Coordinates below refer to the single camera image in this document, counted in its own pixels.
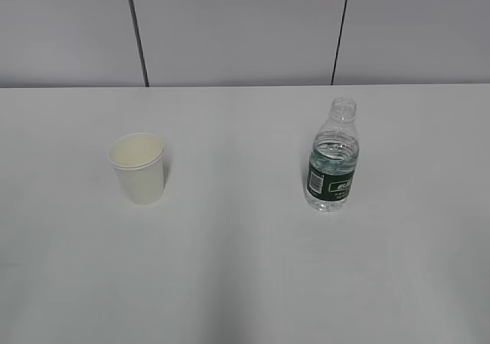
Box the clear green-label water bottle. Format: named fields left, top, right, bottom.
left=305, top=98, right=360, bottom=212

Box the white paper cup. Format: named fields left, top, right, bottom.
left=108, top=133, right=165, bottom=205

